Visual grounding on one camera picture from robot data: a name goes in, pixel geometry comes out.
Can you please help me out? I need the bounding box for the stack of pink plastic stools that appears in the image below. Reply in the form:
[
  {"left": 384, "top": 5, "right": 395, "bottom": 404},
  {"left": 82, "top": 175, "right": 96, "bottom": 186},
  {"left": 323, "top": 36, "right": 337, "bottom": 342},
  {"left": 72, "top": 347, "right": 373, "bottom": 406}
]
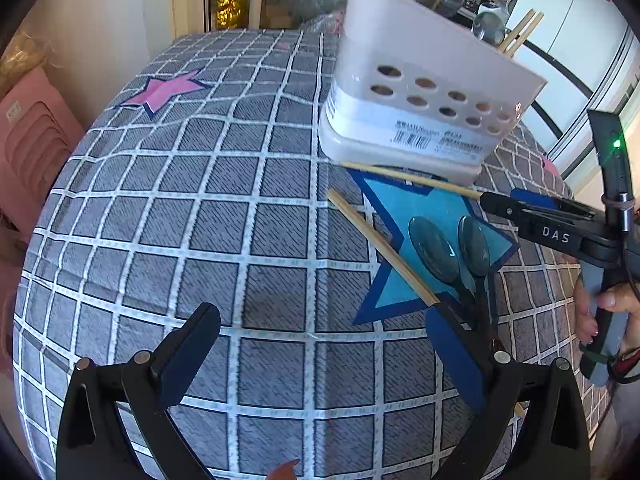
[{"left": 0, "top": 67, "right": 86, "bottom": 261}]

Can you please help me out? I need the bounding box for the person's right hand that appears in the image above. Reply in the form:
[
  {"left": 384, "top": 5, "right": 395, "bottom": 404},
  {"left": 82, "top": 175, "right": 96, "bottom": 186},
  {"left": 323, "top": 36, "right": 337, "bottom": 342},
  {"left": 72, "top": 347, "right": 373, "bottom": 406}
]
[{"left": 572, "top": 275, "right": 640, "bottom": 347}]

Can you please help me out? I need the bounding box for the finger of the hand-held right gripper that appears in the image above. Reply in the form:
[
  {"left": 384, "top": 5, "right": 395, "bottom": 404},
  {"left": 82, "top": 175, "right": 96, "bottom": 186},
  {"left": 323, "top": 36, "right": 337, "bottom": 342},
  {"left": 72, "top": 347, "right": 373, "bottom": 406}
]
[
  {"left": 510, "top": 187, "right": 597, "bottom": 214},
  {"left": 479, "top": 191, "right": 597, "bottom": 227}
]

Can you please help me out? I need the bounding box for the white refrigerator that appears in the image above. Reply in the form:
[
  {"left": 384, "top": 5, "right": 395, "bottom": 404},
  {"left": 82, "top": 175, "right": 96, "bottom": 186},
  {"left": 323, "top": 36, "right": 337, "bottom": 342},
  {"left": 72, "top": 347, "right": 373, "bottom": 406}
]
[{"left": 510, "top": 0, "right": 631, "bottom": 151}]

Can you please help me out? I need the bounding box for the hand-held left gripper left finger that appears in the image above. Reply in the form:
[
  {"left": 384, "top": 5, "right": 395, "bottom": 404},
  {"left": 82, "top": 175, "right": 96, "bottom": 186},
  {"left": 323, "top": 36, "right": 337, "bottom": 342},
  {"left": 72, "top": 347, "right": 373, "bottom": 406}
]
[{"left": 56, "top": 302, "right": 222, "bottom": 480}]

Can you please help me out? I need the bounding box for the white plastic utensil holder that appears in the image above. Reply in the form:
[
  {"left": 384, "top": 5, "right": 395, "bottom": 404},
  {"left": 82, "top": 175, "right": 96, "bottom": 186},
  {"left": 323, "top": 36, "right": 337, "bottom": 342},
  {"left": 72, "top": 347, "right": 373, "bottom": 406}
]
[{"left": 318, "top": 0, "right": 548, "bottom": 187}]

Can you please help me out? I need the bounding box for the bag of puffed snack balls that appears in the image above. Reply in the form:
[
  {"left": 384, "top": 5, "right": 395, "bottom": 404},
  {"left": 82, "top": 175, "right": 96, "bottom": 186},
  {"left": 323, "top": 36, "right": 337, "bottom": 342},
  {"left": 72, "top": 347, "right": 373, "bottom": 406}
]
[{"left": 0, "top": 30, "right": 46, "bottom": 81}]

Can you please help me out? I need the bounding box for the clear plastic bag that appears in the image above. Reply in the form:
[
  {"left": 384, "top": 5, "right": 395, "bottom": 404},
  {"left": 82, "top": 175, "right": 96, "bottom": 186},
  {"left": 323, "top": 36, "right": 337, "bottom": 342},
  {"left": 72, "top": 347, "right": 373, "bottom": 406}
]
[{"left": 300, "top": 12, "right": 346, "bottom": 36}]

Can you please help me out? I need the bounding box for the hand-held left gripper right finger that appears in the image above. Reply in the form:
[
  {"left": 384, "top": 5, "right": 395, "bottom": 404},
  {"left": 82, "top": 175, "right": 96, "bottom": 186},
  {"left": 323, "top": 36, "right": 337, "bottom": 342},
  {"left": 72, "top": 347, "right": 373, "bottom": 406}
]
[{"left": 425, "top": 302, "right": 591, "bottom": 480}]

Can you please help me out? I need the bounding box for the person's left hand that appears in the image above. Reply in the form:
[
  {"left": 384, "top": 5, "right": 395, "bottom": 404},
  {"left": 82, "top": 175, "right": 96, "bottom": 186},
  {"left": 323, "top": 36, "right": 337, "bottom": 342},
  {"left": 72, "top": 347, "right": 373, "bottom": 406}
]
[{"left": 267, "top": 458, "right": 302, "bottom": 480}]

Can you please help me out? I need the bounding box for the grey checked tablecloth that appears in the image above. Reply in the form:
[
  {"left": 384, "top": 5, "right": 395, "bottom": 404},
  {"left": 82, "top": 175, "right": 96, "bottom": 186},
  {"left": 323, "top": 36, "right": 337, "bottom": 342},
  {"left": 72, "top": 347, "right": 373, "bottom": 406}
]
[{"left": 12, "top": 27, "right": 616, "bottom": 480}]

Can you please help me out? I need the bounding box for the gold foil bag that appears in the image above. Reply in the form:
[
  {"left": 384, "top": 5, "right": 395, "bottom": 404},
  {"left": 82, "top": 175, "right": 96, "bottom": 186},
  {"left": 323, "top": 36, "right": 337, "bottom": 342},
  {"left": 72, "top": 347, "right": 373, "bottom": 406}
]
[{"left": 215, "top": 0, "right": 251, "bottom": 31}]

